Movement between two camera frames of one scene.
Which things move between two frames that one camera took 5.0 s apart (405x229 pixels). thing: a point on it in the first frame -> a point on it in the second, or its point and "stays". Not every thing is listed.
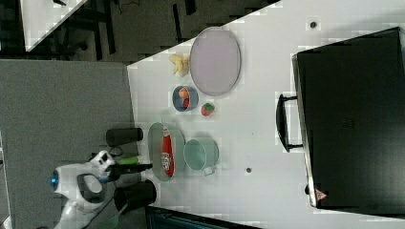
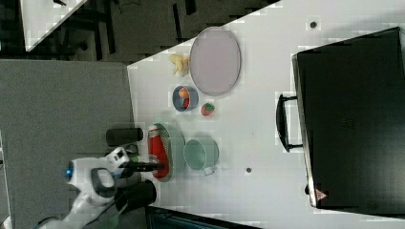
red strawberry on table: (207, 109) stays
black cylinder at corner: (134, 197) stays
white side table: (41, 17) stays
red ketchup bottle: (167, 155) -> (158, 153)
